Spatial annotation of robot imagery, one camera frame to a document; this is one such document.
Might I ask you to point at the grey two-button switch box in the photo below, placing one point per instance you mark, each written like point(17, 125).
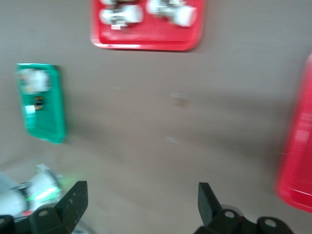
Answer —
point(26, 80)

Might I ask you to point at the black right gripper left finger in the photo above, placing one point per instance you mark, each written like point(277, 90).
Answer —
point(70, 207)

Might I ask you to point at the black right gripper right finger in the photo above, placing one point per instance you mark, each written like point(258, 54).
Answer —
point(207, 207)

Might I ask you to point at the red plastic tray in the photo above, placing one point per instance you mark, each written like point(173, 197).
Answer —
point(299, 146)
point(151, 36)

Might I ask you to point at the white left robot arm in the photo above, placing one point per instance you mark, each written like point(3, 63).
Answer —
point(14, 200)

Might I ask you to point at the white circuit breaker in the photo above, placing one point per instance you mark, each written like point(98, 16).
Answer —
point(42, 79)

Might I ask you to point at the white-ended metal pipe fitting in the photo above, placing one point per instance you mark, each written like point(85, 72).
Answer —
point(126, 14)
point(108, 1)
point(180, 14)

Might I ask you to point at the black yellow push button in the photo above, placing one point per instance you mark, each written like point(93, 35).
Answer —
point(39, 102)

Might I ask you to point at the green plastic tray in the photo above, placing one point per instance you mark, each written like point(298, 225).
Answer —
point(48, 122)

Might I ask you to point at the clear tape piece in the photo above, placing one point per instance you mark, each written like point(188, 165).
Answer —
point(173, 139)
point(178, 95)

